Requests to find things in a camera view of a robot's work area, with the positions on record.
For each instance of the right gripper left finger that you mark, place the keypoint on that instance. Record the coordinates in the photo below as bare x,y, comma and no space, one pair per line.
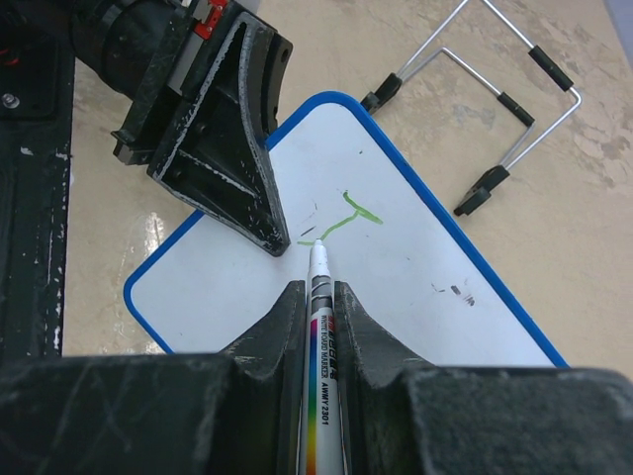
236,411

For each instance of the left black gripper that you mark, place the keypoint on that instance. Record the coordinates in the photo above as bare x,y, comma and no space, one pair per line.
214,157

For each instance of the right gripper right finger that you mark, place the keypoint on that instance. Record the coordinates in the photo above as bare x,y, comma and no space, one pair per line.
404,415

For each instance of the white whiteboard marker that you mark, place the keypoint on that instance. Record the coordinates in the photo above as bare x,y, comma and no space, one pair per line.
321,443

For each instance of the blue framed whiteboard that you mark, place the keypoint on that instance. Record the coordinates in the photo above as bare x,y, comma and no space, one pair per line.
413,270

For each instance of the black base frame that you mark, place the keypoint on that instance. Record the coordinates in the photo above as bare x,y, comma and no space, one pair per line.
37,85

